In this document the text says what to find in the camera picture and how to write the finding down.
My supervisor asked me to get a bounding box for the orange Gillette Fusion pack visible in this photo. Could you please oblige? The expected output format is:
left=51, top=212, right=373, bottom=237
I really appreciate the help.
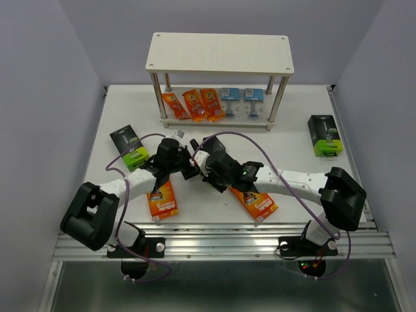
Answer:
left=228, top=187, right=278, bottom=222
left=147, top=180, right=179, bottom=222

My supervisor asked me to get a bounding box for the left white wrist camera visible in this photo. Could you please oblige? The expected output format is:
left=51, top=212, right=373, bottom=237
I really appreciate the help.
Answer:
left=171, top=130, right=185, bottom=142

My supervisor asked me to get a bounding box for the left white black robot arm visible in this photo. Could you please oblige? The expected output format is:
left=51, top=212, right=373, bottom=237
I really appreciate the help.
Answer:
left=60, top=138, right=199, bottom=257

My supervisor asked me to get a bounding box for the black green razor box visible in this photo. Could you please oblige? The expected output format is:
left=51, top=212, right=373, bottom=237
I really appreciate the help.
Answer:
left=109, top=125, right=150, bottom=172
left=198, top=136, right=229, bottom=166

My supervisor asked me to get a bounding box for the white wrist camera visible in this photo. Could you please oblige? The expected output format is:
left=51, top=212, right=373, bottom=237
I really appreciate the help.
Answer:
left=171, top=130, right=185, bottom=142
left=190, top=150, right=209, bottom=176

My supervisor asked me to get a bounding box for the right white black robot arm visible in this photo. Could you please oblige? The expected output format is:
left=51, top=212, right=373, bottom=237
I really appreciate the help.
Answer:
left=193, top=151, right=367, bottom=254

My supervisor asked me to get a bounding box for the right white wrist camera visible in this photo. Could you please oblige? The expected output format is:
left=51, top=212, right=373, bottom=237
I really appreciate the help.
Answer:
left=190, top=150, right=209, bottom=176

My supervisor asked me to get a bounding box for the orange BIC razor bag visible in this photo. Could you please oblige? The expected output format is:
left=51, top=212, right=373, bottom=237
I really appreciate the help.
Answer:
left=162, top=93, right=190, bottom=120
left=182, top=89, right=208, bottom=122
left=200, top=88, right=225, bottom=122

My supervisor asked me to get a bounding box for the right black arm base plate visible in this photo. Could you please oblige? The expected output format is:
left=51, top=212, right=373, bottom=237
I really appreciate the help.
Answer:
left=276, top=236, right=338, bottom=259

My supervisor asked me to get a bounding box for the white two-tier shelf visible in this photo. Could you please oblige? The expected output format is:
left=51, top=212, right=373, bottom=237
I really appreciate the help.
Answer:
left=146, top=32, right=294, bottom=131

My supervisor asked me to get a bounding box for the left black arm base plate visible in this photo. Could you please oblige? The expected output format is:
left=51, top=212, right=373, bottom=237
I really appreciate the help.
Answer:
left=106, top=237, right=166, bottom=259

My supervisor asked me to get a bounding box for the aluminium rail frame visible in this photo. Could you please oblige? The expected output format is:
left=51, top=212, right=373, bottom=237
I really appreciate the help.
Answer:
left=39, top=85, right=404, bottom=311

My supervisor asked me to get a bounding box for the blue clear razor blister pack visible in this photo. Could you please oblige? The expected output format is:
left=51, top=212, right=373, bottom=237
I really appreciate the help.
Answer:
left=220, top=88, right=241, bottom=118

